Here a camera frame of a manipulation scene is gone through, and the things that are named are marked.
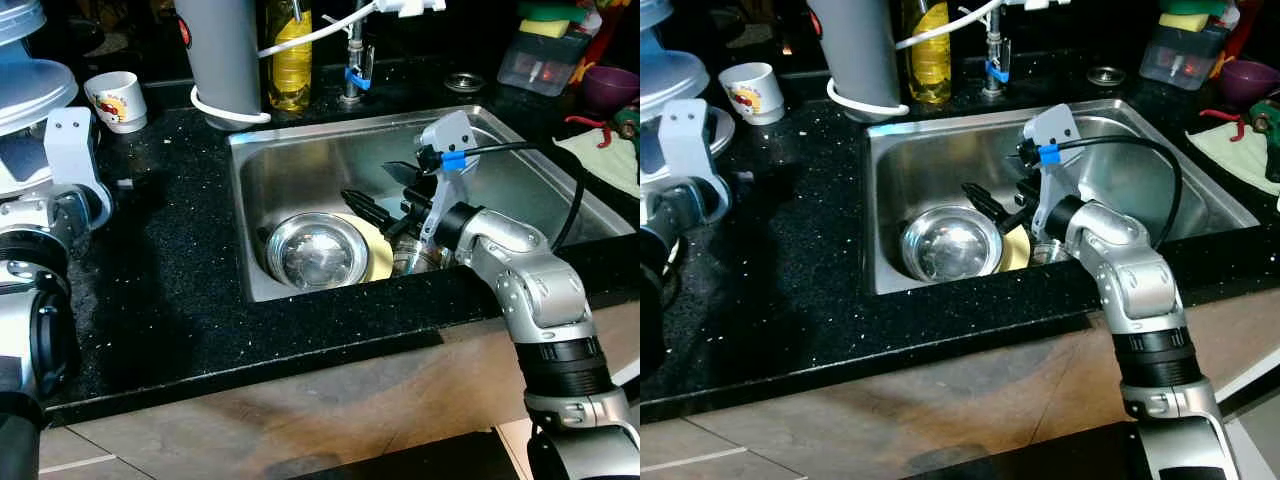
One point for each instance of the yellow green sponge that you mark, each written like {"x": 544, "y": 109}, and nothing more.
{"x": 548, "y": 28}
{"x": 1185, "y": 20}

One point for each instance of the small steel cup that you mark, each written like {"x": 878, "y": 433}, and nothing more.
{"x": 420, "y": 260}
{"x": 1050, "y": 252}

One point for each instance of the stainless steel sink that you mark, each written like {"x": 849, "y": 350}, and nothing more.
{"x": 330, "y": 160}
{"x": 960, "y": 150}

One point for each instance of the metal faucet with blue tape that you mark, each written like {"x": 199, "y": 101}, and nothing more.
{"x": 352, "y": 60}
{"x": 992, "y": 55}

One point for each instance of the round steel bowl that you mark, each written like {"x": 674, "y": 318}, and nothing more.
{"x": 950, "y": 245}
{"x": 315, "y": 255}

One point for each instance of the pale yellow plate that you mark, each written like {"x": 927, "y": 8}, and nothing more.
{"x": 378, "y": 260}
{"x": 1015, "y": 250}

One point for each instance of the clear plastic container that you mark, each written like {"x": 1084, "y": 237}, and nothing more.
{"x": 540, "y": 65}
{"x": 1180, "y": 55}

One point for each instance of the tall grey cylinder appliance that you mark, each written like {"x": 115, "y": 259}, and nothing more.
{"x": 220, "y": 60}
{"x": 855, "y": 50}

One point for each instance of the yellow oil bottle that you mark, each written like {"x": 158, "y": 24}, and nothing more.
{"x": 925, "y": 60}
{"x": 290, "y": 70}

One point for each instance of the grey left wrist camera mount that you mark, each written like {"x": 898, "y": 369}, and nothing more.
{"x": 70, "y": 150}
{"x": 685, "y": 140}

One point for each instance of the red plastic item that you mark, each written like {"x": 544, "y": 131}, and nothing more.
{"x": 1230, "y": 35}
{"x": 603, "y": 35}

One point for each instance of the purple cup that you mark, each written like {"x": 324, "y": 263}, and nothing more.
{"x": 610, "y": 88}
{"x": 1250, "y": 80}

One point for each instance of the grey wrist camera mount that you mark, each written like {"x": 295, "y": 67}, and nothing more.
{"x": 685, "y": 140}
{"x": 1055, "y": 125}
{"x": 455, "y": 135}
{"x": 70, "y": 150}

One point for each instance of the pale green cloth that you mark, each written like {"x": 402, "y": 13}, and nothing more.
{"x": 600, "y": 165}
{"x": 1230, "y": 150}

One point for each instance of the white two-tier round rack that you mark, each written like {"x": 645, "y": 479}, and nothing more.
{"x": 30, "y": 80}
{"x": 670, "y": 85}

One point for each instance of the dark green tool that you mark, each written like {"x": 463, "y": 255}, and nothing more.
{"x": 1268, "y": 140}
{"x": 628, "y": 122}

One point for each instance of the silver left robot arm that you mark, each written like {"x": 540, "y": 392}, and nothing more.
{"x": 648, "y": 250}
{"x": 20, "y": 250}

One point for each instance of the black cabinet with white edge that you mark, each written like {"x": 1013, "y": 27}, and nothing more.
{"x": 1265, "y": 405}

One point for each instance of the white printed mug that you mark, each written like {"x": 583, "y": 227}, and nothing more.
{"x": 755, "y": 95}
{"x": 118, "y": 105}

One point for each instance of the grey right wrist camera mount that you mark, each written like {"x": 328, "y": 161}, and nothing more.
{"x": 455, "y": 135}
{"x": 1055, "y": 125}

